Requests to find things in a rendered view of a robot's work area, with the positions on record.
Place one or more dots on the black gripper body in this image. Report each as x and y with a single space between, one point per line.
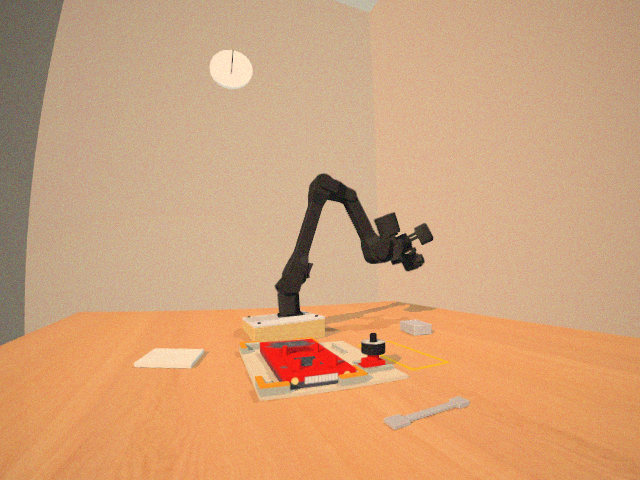
422 233

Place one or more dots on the cream flat square pad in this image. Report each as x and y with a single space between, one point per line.
170 358

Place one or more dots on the grey flat dumbbell-shaped bar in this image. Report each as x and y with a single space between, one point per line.
399 421

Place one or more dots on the small black and white wheel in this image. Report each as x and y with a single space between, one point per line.
373 348

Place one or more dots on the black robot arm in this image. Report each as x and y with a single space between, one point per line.
376 249

